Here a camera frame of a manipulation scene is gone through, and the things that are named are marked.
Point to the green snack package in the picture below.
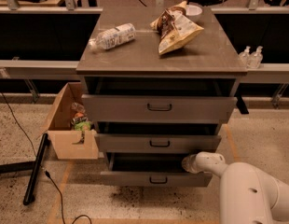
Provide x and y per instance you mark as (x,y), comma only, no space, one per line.
(82,126)

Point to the white bowl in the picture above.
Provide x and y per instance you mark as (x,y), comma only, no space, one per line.
(193,12)

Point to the grey drawer cabinet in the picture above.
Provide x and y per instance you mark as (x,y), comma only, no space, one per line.
(208,66)

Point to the grey bottom drawer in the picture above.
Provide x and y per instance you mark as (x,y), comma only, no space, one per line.
(151,170)

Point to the grey top drawer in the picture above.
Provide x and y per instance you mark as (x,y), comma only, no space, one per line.
(162,109)

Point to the clear plastic water bottle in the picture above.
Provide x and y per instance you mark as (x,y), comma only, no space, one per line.
(114,37)

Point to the yellow chip bag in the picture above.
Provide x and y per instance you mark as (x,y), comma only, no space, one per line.
(183,31)

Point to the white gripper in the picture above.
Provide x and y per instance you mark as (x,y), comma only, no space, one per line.
(202,162)

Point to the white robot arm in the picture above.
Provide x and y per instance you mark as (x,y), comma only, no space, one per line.
(247,194)

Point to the grey drawer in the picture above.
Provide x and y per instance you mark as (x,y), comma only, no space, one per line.
(162,109)
(151,170)
(156,143)

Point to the black metal leg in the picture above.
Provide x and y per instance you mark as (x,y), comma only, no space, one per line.
(32,166)

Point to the grey middle drawer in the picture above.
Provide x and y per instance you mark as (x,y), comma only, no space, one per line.
(156,143)

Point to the grey metal rail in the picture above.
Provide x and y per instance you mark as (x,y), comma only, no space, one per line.
(66,70)

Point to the brown snack bag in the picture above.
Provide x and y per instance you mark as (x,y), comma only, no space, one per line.
(163,24)

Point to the left clear pump bottle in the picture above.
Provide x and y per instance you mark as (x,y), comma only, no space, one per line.
(245,55)

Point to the cardboard box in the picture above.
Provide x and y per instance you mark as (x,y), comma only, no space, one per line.
(68,143)

